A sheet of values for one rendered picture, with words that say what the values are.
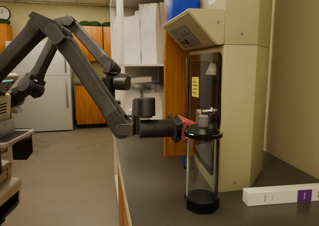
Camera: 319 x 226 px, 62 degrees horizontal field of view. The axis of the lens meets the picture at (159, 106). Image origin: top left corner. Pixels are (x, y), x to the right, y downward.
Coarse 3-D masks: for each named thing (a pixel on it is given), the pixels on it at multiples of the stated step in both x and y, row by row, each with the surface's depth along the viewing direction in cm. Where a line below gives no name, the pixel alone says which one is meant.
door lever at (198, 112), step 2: (210, 108) 87; (196, 110) 86; (198, 110) 85; (200, 110) 85; (202, 110) 86; (204, 110) 86; (206, 110) 86; (208, 110) 86; (210, 110) 87; (212, 110) 86; (196, 112) 86; (198, 112) 85; (200, 112) 85; (202, 112) 86; (204, 112) 86; (206, 112) 86; (208, 112) 86; (210, 112) 86; (212, 112) 86; (198, 114) 86; (200, 114) 86; (210, 114) 87; (196, 116) 87; (196, 118) 87; (196, 120) 87; (196, 122) 87
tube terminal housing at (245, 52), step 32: (224, 0) 78; (256, 0) 79; (256, 32) 81; (224, 64) 80; (256, 64) 82; (224, 96) 82; (256, 96) 86; (224, 128) 83; (256, 128) 90; (224, 160) 85; (256, 160) 94
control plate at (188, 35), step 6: (174, 30) 98; (180, 30) 93; (186, 30) 88; (174, 36) 103; (180, 36) 98; (186, 36) 93; (192, 36) 88; (180, 42) 104; (192, 42) 93; (198, 42) 88
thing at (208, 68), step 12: (192, 60) 103; (204, 60) 92; (216, 60) 82; (192, 72) 104; (204, 72) 92; (216, 72) 82; (204, 84) 92; (216, 84) 82; (192, 96) 105; (204, 96) 93; (216, 96) 83; (192, 108) 105; (204, 108) 93; (216, 108) 83; (192, 120) 106; (216, 120) 83
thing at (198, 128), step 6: (198, 120) 74; (204, 120) 73; (192, 126) 74; (198, 126) 74; (204, 126) 74; (210, 126) 74; (192, 132) 72; (198, 132) 71; (204, 132) 71; (210, 132) 71; (216, 132) 72
